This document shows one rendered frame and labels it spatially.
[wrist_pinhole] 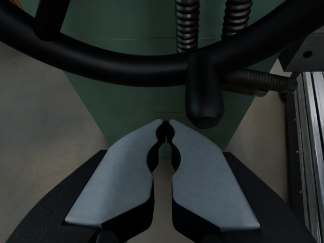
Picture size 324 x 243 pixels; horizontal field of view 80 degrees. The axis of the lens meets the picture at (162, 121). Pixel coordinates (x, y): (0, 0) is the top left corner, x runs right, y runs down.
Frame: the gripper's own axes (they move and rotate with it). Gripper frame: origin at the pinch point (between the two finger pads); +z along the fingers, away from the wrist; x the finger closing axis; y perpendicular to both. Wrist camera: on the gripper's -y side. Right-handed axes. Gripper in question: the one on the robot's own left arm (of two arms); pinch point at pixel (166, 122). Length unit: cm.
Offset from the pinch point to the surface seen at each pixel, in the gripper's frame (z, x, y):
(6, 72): 102, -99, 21
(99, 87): 31.9, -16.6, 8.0
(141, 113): 37.0, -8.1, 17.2
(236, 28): 9.8, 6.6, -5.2
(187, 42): 10.4, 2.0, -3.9
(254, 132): 67, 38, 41
